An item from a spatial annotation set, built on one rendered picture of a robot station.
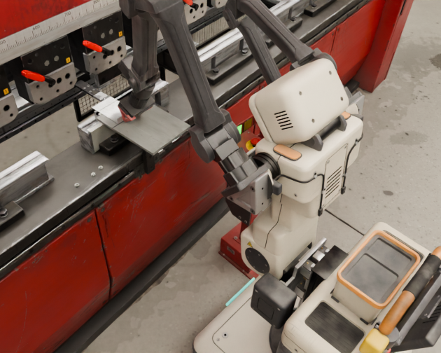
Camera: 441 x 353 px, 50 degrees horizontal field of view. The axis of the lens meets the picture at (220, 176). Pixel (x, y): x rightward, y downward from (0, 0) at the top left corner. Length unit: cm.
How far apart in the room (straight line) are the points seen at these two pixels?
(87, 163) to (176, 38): 76
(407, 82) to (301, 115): 284
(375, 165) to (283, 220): 173
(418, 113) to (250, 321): 219
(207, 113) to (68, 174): 68
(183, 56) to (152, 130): 57
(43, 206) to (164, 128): 45
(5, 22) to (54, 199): 57
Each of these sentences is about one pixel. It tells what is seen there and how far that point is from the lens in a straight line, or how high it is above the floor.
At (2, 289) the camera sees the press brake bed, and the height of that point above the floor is 73.
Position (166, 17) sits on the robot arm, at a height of 155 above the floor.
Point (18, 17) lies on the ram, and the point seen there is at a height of 144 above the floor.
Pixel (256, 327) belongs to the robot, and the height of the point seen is 28.
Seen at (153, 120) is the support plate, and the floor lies 100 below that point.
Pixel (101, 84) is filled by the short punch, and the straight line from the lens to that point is 161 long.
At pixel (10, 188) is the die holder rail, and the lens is 155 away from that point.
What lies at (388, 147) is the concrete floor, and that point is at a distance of 325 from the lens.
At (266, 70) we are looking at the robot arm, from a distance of 169.
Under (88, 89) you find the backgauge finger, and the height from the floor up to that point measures 101.
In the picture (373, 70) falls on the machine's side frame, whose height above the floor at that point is 18.
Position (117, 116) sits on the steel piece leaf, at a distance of 164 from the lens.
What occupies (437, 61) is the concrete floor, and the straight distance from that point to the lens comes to 431.
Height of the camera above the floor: 202
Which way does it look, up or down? 46 degrees down
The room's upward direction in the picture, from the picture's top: 4 degrees clockwise
